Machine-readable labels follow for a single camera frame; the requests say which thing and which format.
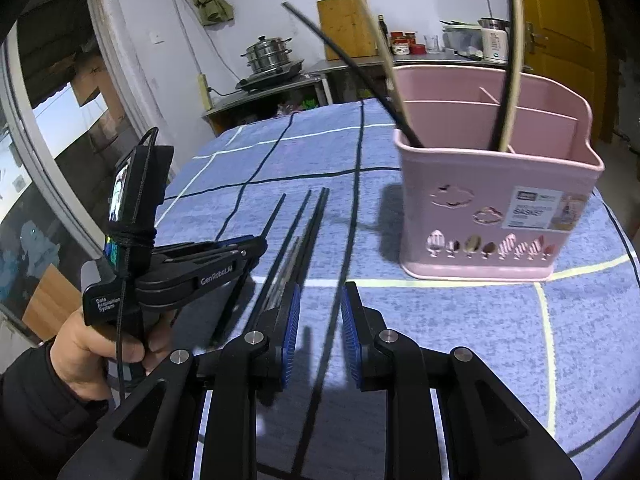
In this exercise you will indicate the white storage box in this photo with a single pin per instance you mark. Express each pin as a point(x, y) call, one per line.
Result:
point(460, 37)

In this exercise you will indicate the person's left hand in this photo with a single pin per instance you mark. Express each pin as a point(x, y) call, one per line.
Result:
point(85, 355)

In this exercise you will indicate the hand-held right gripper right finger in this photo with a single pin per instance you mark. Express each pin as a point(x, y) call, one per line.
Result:
point(351, 340)

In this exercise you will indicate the white electric kettle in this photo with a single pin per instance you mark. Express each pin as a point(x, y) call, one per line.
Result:
point(492, 42)

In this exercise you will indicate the red bowl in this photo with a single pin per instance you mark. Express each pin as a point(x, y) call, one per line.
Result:
point(417, 50)

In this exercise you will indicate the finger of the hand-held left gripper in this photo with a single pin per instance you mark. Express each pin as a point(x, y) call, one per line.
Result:
point(220, 243)
point(210, 272)

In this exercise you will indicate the blue checked tablecloth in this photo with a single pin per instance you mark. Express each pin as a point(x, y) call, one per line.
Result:
point(450, 320)

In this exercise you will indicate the yellowed power strip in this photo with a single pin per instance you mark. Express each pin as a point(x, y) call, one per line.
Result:
point(205, 92)

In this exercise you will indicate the long steel counter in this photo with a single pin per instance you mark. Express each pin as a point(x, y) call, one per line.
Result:
point(345, 66)

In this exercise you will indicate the person's left forearm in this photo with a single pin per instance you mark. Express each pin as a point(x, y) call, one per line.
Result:
point(35, 420)

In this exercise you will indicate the clear glass cup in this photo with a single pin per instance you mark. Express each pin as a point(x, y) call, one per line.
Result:
point(432, 44)

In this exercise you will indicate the steel steamer pot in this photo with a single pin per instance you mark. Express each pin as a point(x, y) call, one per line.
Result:
point(267, 55)

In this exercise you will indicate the wooden cutting board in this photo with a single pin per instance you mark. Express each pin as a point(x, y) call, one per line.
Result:
point(342, 25)

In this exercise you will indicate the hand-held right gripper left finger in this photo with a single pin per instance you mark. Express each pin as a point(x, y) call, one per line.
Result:
point(291, 332)

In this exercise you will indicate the low steel counter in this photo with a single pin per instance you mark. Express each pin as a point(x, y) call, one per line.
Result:
point(260, 97)

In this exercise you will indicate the black chopstick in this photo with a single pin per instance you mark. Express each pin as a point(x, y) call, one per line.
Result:
point(501, 115)
point(412, 132)

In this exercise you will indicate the black cooktop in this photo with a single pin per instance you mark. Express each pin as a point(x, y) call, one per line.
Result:
point(270, 80)

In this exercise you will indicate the pile of black chopsticks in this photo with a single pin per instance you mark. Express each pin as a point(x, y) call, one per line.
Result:
point(316, 220)

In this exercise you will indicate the pink plastic utensil basket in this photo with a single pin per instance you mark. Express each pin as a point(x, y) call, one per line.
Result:
point(475, 230)

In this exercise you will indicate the yellow wooden door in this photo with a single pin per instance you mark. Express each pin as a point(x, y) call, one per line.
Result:
point(565, 35)

